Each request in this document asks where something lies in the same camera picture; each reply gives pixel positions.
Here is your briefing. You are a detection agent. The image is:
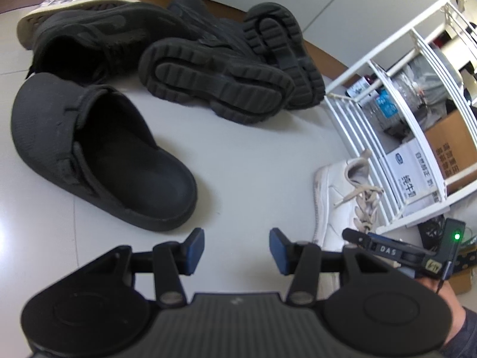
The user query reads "brown spray bottle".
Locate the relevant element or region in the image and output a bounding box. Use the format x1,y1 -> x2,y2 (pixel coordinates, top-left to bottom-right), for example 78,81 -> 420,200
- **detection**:
346,76 -> 376,99

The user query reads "black chunky clog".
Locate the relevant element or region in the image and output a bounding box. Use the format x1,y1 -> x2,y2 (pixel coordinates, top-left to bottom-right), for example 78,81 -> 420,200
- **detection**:
138,15 -> 296,124
168,0 -> 328,112

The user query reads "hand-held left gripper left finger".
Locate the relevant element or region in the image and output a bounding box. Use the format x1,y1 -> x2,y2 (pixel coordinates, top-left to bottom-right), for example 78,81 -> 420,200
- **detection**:
95,227 -> 205,308

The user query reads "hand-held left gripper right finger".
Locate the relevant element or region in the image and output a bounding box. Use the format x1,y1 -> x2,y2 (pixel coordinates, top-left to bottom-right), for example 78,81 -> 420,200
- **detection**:
269,227 -> 396,306

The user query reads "white milk carton box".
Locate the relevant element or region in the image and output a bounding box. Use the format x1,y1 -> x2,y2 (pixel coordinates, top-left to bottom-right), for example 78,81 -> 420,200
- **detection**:
384,137 -> 448,219

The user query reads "black lace-up sneaker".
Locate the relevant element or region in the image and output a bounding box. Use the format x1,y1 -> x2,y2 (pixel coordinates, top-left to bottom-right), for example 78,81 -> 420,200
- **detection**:
30,3 -> 196,86

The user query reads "clear plastic bag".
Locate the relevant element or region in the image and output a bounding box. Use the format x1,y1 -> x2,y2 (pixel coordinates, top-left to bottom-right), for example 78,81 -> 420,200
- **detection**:
404,50 -> 477,120

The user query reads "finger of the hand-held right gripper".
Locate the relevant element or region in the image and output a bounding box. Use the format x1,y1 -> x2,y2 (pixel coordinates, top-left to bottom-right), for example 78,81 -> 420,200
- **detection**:
342,228 -> 373,249

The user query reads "black fabric mule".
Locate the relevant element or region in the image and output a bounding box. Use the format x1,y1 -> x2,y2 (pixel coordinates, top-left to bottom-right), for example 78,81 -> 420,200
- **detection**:
10,72 -> 198,233

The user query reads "brown cardboard box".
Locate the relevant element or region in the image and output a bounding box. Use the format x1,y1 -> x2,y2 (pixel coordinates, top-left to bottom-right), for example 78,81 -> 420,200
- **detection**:
425,110 -> 477,196

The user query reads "white mesh-lined sneaker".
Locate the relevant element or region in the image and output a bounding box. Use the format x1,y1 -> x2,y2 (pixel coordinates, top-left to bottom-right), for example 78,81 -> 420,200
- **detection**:
313,148 -> 386,291

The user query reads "clear water bottle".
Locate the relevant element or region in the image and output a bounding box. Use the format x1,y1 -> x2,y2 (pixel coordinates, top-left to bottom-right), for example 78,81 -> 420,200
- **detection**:
363,70 -> 429,137

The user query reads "white shoe rack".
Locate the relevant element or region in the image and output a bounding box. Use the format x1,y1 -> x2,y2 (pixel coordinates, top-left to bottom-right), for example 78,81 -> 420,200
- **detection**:
324,0 -> 477,239

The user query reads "comic print sneaker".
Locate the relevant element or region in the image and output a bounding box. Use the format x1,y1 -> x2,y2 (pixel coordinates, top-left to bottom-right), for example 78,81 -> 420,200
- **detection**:
17,0 -> 137,50

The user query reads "person's right hand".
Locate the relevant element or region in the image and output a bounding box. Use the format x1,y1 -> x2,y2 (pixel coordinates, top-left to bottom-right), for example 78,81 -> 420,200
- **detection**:
424,278 -> 466,341

